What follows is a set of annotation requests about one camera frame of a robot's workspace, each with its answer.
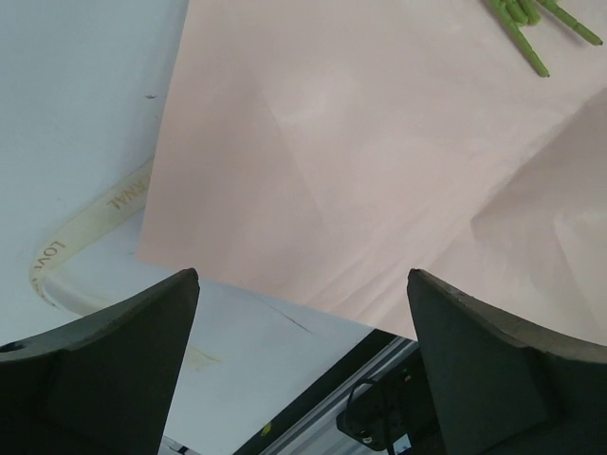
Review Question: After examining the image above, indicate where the cream printed ribbon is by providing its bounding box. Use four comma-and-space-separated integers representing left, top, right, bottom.
28, 159, 153, 320

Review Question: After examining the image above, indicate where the pink rose stem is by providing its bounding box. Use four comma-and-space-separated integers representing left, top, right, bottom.
538, 0, 603, 46
486, 0, 550, 78

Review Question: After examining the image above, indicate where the pink wrapping paper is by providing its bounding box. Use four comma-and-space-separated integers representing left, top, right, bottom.
138, 1, 606, 343

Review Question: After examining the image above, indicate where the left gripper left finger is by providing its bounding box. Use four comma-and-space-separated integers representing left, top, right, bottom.
1, 268, 199, 454

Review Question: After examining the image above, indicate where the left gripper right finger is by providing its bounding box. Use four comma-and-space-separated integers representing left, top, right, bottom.
407, 269, 606, 454

